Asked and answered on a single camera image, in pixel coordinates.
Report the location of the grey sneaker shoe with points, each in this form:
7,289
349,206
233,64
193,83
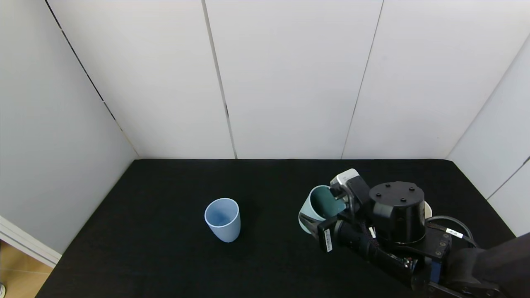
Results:
1,289

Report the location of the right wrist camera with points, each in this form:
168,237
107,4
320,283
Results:
352,182

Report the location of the beige plastic cup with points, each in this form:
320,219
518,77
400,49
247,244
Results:
428,210

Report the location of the teal plastic cup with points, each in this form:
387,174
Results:
319,203

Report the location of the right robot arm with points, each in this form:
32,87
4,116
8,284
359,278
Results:
397,211

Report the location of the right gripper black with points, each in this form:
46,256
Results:
326,236

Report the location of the white panel base trim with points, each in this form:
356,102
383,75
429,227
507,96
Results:
29,244

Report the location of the light blue plastic cup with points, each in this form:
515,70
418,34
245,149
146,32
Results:
225,231

